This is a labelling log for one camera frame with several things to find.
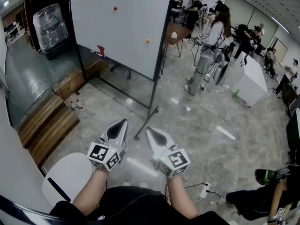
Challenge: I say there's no person's black clothing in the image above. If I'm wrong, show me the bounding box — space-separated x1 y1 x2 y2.
49 186 230 225

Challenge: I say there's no grey black office chair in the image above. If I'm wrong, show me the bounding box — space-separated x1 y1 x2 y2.
212 61 230 87

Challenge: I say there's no black monitor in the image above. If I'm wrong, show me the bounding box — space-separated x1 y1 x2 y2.
286 108 300 164

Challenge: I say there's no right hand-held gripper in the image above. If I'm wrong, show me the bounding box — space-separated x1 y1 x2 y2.
145 127 191 179

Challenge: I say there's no person's left forearm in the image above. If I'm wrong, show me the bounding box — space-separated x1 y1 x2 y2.
72 169 109 217

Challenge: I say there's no white floor cable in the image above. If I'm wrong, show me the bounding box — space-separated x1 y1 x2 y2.
200 88 233 187

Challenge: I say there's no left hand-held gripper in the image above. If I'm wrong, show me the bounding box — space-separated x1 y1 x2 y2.
87 119 129 173

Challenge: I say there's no person's right forearm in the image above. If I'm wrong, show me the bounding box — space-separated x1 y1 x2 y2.
165 176 200 219

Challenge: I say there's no white round stool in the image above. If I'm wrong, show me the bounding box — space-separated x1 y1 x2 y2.
42 152 95 207

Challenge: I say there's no black green office chair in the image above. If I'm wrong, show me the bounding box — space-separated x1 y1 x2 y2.
254 167 290 186

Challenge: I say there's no white whiteboard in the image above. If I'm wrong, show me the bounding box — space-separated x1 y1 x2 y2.
67 0 181 141

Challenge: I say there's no white cabinet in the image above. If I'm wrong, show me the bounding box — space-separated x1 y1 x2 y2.
231 52 270 108

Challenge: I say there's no white shelf rack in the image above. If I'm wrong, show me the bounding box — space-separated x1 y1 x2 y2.
4 21 21 46

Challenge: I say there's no plastic-wrapped pallet stack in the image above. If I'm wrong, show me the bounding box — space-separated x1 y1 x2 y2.
32 3 70 60

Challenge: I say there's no black swivel chair base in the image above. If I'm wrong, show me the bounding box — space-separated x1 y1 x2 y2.
109 64 132 80

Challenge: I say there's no wooden pallet bench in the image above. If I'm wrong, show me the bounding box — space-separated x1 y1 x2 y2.
18 94 81 168

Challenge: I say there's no wooden table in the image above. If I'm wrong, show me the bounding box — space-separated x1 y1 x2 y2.
161 22 193 75

